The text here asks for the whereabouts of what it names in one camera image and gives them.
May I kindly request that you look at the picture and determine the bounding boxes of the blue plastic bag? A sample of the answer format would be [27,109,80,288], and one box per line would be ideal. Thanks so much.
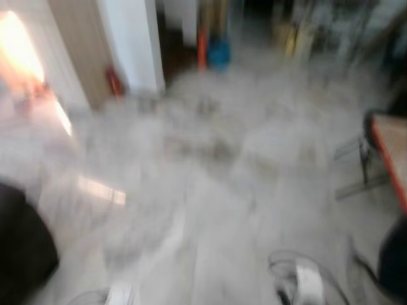
[207,39,231,71]

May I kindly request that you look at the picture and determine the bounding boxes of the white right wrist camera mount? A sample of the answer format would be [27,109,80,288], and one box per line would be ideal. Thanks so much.
[296,264,325,305]

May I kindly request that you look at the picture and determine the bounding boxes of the red patterned bottle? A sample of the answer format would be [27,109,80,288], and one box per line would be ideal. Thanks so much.
[106,65,125,97]

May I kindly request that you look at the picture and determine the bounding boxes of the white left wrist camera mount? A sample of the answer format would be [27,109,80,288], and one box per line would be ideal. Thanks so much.
[108,283,137,305]

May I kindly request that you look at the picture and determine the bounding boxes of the orange flat box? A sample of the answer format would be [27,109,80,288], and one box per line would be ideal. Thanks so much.
[197,29,209,69]

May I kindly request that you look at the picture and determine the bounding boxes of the cream cloth bag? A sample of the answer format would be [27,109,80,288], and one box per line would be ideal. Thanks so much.
[298,25,315,61]

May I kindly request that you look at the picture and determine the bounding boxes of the yellow flat packet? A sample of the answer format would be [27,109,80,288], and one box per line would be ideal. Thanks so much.
[284,29,298,58]

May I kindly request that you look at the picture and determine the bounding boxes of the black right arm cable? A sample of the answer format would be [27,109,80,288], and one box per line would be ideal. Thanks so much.
[267,250,350,305]

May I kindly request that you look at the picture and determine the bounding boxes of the dark wooden stairs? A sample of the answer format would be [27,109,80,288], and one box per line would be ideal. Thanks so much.
[158,10,199,69]

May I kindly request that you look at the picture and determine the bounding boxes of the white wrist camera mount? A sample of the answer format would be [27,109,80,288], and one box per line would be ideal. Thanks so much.
[108,283,137,305]
[296,264,325,305]

